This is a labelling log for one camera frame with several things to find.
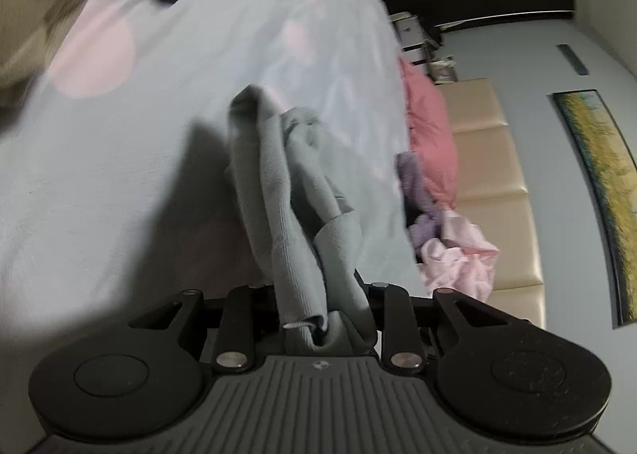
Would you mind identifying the dark wall fixture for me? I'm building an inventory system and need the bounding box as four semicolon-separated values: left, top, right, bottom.
557;43;590;77

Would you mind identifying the grey tank top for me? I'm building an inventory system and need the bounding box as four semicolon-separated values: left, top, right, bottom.
226;83;379;355

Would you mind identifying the pink pillow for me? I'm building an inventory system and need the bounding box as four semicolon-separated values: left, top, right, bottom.
398;58;459;208

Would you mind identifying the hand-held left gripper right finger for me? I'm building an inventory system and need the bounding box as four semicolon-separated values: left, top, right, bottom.
356;281;518;373

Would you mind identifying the purple fuzzy garment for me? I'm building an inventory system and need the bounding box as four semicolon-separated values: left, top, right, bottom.
395;152;444;248

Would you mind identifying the framed landscape painting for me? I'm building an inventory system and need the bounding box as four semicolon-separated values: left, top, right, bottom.
547;88;637;330

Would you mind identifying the beige jacket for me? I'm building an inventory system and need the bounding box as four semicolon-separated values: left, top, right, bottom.
0;0;140;109

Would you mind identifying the white nightstand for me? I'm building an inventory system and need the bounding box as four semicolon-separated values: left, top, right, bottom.
391;11;456;84

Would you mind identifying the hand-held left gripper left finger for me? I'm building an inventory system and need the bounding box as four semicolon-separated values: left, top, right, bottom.
129;284;277;372

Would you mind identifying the light pink garment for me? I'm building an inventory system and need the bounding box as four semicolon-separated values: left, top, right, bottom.
418;210;501;303

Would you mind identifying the cream padded headboard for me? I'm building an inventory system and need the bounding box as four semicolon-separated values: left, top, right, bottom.
438;77;548;330

